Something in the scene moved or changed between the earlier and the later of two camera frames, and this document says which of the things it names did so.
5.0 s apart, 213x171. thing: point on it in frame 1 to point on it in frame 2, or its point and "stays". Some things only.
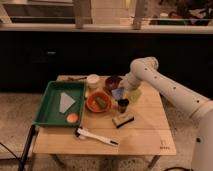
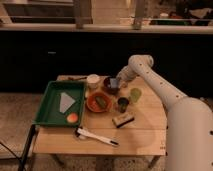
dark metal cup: x=122 y=104 stays
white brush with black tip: x=80 y=132 stays
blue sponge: x=118 y=93 to x=113 y=83
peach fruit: x=72 y=117 stays
